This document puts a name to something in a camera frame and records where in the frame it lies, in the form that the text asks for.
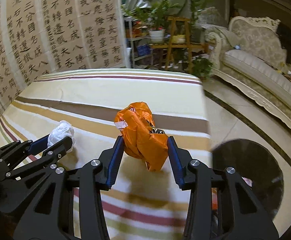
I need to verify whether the orange plastic bag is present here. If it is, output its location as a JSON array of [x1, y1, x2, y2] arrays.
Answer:
[[114, 102, 168, 172]]

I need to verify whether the red-orange plastic bag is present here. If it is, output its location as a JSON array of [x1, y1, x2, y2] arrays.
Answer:
[[211, 187, 218, 211]]

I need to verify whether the white red snack wrapper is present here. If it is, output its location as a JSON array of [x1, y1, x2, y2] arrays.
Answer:
[[243, 177, 253, 187]]

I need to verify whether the black lined trash bin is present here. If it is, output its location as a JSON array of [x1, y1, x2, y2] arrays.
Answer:
[[212, 139, 284, 219]]

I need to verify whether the striped tablecloth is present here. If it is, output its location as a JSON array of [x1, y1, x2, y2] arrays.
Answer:
[[0, 69, 212, 239]]

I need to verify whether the calligraphy folding screen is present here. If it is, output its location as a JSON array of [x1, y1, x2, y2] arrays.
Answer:
[[0, 0, 129, 117]]

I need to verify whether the metal storage shelf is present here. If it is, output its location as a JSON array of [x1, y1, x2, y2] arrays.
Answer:
[[124, 17, 153, 69]]

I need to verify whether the small floor plant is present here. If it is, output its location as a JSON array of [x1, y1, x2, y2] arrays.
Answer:
[[192, 56, 213, 79]]

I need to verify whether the ornate white sofa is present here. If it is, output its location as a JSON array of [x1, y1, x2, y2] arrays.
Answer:
[[204, 16, 291, 129]]

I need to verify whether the wooden plant stand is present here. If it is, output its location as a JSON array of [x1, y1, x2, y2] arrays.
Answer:
[[150, 16, 206, 73]]

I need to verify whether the black jacket on sofa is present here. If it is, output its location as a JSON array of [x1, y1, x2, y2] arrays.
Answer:
[[276, 22, 291, 64]]

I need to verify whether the potted plant white pot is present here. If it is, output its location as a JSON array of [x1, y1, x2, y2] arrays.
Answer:
[[122, 0, 181, 44]]

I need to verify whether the tall green potted plant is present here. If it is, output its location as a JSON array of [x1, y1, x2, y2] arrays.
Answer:
[[188, 0, 208, 43]]

